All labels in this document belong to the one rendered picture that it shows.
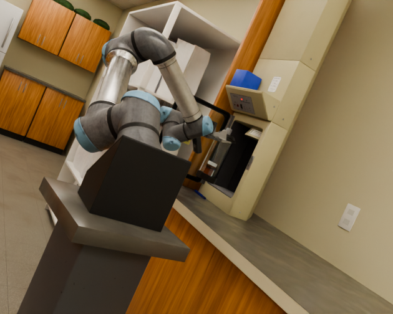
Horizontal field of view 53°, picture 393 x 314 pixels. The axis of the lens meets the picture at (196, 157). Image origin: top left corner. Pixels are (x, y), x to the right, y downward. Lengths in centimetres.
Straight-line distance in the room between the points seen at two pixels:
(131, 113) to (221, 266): 60
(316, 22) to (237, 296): 124
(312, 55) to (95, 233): 135
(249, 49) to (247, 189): 76
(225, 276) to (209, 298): 10
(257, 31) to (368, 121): 72
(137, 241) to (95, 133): 37
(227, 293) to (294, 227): 89
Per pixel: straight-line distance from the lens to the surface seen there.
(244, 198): 184
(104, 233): 91
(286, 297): 110
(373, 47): 227
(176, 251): 103
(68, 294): 104
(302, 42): 193
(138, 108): 110
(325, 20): 196
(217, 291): 135
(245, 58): 214
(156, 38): 146
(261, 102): 179
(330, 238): 196
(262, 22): 220
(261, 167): 184
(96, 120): 117
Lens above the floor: 122
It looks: 3 degrees down
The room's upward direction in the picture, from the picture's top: 24 degrees clockwise
